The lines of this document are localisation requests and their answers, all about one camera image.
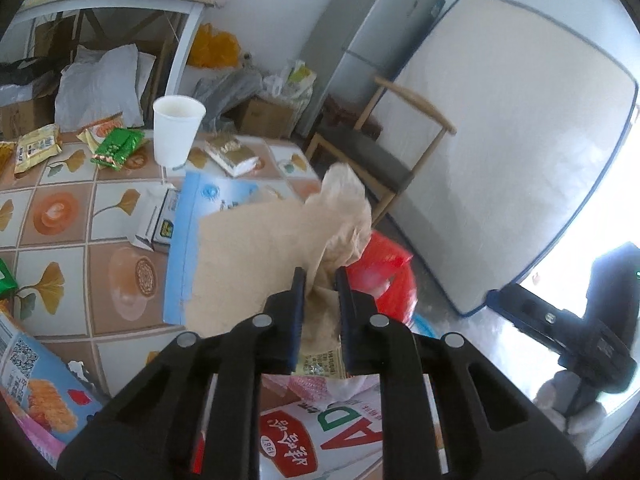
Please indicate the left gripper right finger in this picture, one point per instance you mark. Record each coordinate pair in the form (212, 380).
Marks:
(447, 411)

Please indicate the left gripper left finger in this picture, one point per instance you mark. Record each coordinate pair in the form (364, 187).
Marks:
(197, 390)

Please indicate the brown paper bag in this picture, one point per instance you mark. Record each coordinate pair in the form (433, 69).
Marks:
(247, 253)

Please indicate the blue pink chip bag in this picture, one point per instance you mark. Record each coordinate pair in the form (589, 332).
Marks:
(47, 401)

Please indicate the right white gloved hand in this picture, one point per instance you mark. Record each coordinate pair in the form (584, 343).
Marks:
(572, 407)

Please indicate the red white AD bag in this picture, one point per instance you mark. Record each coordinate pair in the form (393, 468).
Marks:
(320, 428)

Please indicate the patterned tablecloth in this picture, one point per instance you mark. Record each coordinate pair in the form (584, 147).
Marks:
(83, 290)

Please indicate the red plastic bag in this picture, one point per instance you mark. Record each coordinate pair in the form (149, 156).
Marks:
(384, 272)

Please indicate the small white carton box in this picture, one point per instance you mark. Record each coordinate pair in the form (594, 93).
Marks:
(153, 220)

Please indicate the large green chip bag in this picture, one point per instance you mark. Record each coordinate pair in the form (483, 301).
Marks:
(8, 285)

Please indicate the white mattress blue trim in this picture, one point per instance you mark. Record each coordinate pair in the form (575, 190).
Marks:
(540, 113)

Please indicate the gold white coffee packet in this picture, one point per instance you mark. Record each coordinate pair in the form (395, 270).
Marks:
(234, 157)

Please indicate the green snack packet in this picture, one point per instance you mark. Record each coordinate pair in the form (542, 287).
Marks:
(117, 147)

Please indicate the wooden chair dark seat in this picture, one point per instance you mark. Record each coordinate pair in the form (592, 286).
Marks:
(368, 159)

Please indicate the white paper cup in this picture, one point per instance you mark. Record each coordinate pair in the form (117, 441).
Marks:
(176, 123)

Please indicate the orange red snack packet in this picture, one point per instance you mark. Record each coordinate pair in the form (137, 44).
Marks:
(95, 133)

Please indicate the cardboard box by fridge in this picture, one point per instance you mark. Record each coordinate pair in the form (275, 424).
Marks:
(271, 120)

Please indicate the yellow snack packet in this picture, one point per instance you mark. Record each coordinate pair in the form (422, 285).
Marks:
(36, 147)

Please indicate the white pillow sack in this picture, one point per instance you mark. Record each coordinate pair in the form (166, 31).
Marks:
(100, 84)

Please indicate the cardboard box under shelf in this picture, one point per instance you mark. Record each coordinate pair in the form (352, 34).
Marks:
(24, 117)

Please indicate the yellow plastic bag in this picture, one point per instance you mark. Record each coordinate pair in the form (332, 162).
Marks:
(214, 49)

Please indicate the grey refrigerator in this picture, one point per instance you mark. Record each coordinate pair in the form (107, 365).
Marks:
(354, 41)

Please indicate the white metal shelf table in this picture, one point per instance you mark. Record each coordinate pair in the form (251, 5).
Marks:
(109, 23)

